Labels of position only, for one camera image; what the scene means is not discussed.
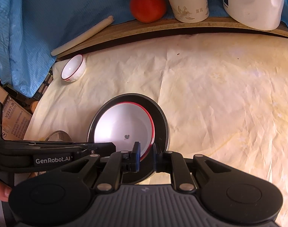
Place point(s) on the small steel plate with sticker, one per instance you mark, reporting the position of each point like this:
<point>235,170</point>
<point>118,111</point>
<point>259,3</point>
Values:
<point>59,135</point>

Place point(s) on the white thermos cup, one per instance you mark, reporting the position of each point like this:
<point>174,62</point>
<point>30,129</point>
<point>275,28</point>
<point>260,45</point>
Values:
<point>187,1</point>

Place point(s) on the white red-rimmed bowl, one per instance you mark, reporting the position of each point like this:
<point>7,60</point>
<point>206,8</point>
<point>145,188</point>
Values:
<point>74,69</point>
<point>123,124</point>

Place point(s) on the cream paper table cover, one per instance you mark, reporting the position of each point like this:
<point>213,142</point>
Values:
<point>224,95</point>

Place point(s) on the steel bowl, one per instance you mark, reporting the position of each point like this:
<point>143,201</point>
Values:
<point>161,131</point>

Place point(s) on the white blue water jug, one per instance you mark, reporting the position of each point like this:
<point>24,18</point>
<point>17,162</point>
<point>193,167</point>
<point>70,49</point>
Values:
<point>257,14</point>

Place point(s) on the wooden cutting board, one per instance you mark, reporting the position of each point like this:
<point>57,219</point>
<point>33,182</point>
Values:
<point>134,31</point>

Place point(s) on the red tomato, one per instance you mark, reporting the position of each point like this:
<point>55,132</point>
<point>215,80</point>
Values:
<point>148,11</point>

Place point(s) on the white rolling pin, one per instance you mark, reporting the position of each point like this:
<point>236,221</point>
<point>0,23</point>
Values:
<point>84,36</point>

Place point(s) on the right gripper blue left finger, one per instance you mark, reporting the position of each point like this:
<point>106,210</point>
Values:
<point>116,165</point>

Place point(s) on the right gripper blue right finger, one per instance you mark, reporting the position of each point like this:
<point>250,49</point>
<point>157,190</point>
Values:
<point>178,167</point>

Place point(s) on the blue hanging garment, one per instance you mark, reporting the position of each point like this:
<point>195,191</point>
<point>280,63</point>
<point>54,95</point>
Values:
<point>31,29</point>

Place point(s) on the person's left hand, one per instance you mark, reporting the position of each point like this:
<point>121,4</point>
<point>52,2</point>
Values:
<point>5,191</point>

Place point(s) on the orange wooden chair knob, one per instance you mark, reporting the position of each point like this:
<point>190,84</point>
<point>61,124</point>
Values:
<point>33,106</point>

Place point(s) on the lower cardboard box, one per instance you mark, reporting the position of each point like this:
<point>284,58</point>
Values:
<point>15,120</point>

